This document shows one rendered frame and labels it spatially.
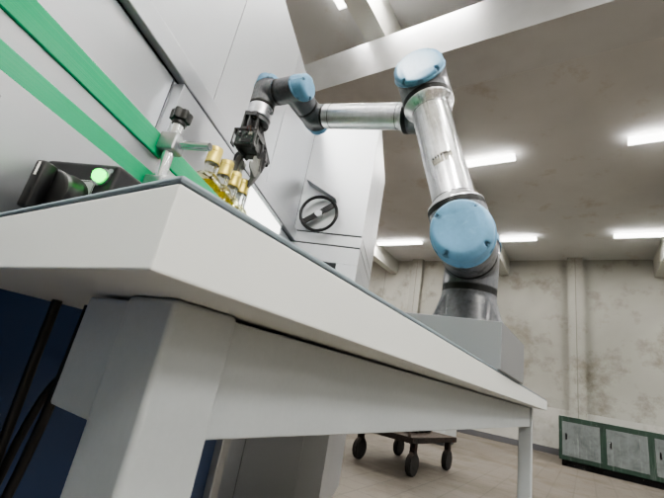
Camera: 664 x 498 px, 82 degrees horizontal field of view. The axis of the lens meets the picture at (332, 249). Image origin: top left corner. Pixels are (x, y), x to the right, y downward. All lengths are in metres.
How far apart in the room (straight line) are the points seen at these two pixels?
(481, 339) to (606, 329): 9.55
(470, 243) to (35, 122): 0.63
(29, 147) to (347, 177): 1.85
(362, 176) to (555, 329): 8.48
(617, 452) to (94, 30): 8.01
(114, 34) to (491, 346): 0.93
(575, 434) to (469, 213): 7.43
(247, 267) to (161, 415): 0.08
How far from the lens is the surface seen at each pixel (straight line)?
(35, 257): 0.22
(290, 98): 1.19
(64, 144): 0.46
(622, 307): 10.34
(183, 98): 1.11
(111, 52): 0.98
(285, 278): 0.18
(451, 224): 0.74
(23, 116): 0.44
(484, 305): 0.85
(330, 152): 2.26
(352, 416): 0.34
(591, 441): 8.07
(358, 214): 2.05
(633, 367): 10.13
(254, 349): 0.23
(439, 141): 0.87
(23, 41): 0.48
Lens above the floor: 0.69
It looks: 18 degrees up
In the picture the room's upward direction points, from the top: 11 degrees clockwise
